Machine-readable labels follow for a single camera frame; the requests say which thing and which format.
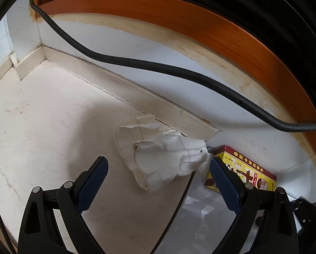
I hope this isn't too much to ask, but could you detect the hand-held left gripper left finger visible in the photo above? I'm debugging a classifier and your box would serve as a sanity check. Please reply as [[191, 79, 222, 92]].
[[18, 157, 109, 254]]

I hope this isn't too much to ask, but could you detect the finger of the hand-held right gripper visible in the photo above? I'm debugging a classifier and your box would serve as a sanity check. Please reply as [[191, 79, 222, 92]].
[[290, 197, 316, 234]]

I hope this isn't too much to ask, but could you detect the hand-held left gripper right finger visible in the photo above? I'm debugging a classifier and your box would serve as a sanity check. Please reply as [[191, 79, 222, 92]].
[[209, 157, 301, 254]]

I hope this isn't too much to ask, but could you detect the white paper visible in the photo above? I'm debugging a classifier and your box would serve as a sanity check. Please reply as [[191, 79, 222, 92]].
[[114, 114, 209, 192]]

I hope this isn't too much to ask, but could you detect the yellow and red box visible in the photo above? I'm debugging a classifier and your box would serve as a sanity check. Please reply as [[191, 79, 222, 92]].
[[204, 145, 277, 192]]

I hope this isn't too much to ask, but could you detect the thick black cable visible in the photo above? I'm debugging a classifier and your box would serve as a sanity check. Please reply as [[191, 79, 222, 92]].
[[29, 0, 316, 133]]

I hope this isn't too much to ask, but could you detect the orange wooden window frame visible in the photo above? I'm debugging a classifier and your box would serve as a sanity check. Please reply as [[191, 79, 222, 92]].
[[32, 0, 316, 154]]

